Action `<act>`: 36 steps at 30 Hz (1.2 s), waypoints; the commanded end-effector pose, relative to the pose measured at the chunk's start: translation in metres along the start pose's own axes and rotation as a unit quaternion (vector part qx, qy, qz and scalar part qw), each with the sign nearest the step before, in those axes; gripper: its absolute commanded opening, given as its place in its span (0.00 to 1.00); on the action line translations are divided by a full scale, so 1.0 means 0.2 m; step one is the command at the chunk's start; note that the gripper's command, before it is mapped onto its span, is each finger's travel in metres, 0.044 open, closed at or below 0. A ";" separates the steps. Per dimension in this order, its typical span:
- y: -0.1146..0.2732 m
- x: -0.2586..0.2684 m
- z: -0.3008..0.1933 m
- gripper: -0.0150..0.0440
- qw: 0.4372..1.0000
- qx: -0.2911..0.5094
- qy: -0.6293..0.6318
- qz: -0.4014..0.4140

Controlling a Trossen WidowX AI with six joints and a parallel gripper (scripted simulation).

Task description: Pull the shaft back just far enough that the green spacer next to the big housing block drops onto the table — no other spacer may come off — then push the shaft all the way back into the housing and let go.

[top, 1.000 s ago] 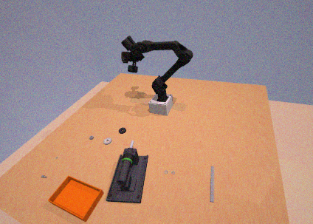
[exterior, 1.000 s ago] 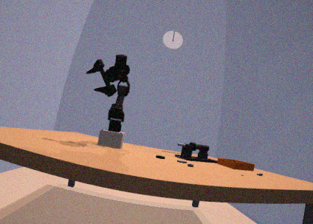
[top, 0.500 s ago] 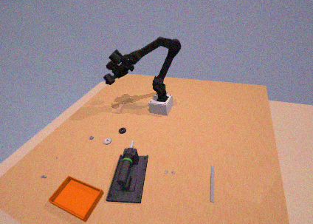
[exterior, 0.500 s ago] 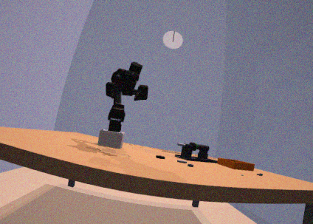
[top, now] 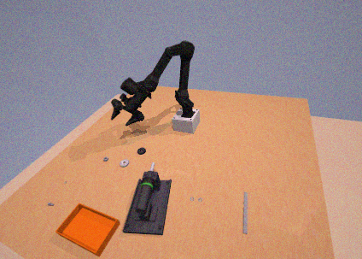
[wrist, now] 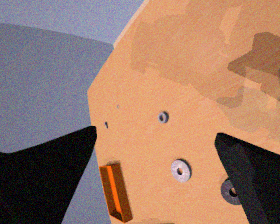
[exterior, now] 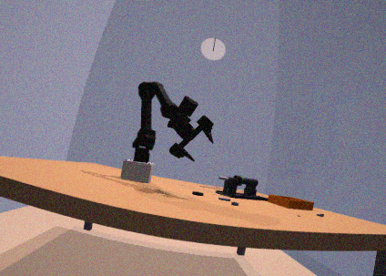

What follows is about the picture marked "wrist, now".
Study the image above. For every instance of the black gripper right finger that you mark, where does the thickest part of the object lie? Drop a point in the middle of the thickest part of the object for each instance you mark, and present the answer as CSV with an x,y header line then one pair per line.
x,y
255,175

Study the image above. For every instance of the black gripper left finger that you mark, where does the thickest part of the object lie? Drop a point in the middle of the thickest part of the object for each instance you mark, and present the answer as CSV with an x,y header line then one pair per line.
x,y
36,184

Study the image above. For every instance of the orange shallow tray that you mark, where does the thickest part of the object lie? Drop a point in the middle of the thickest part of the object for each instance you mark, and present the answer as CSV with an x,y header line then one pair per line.
x,y
113,186

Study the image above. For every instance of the white flat washer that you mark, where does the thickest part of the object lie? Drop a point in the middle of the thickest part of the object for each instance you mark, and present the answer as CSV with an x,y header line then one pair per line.
x,y
185,167

